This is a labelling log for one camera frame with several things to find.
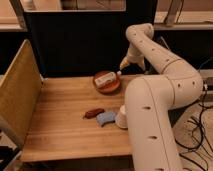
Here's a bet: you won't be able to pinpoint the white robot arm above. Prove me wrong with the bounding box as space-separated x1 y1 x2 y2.
120 23 203 171

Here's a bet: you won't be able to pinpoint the white cup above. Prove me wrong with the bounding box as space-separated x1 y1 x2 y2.
115 105 128 129

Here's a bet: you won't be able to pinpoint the brown sausage-shaped toy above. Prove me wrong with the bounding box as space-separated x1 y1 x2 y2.
84 108 104 119

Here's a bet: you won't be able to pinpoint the black back panel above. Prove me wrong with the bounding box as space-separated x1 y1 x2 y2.
24 0 158 77

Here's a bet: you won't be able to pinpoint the power strip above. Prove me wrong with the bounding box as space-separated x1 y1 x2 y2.
204 77 213 91

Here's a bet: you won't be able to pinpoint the left wooden side panel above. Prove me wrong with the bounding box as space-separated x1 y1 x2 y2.
0 39 42 148

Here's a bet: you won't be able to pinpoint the black cables on floor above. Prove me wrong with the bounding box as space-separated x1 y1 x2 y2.
173 83 213 171

